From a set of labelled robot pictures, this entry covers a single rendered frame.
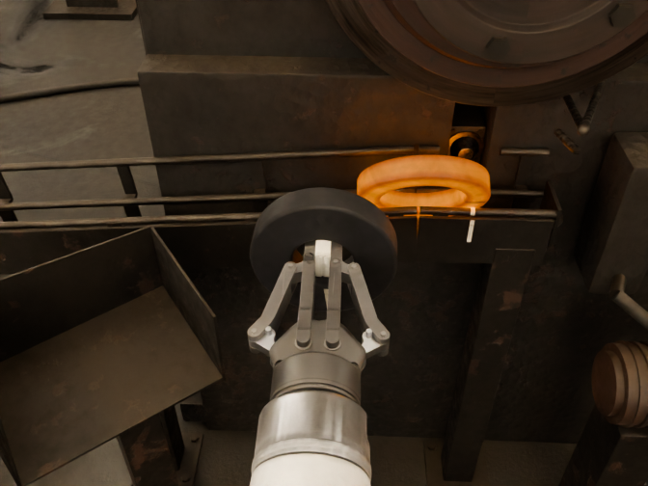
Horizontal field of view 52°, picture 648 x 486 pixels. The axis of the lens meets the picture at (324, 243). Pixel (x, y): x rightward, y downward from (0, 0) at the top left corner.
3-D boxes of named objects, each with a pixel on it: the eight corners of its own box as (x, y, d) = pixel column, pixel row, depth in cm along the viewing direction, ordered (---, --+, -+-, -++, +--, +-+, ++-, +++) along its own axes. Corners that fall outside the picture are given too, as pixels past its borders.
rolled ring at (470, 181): (451, 167, 79) (450, 141, 80) (330, 196, 90) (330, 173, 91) (512, 205, 93) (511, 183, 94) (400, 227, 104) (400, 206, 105)
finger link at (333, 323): (322, 342, 56) (338, 343, 56) (330, 252, 64) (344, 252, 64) (322, 369, 59) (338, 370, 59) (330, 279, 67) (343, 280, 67)
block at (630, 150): (569, 251, 110) (608, 125, 95) (617, 253, 110) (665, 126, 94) (585, 296, 102) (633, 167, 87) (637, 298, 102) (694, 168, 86)
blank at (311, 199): (240, 188, 67) (234, 209, 64) (394, 181, 64) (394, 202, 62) (267, 292, 77) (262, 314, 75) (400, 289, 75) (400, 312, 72)
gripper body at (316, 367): (265, 437, 56) (275, 350, 63) (364, 440, 56) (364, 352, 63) (258, 387, 51) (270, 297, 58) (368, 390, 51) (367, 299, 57)
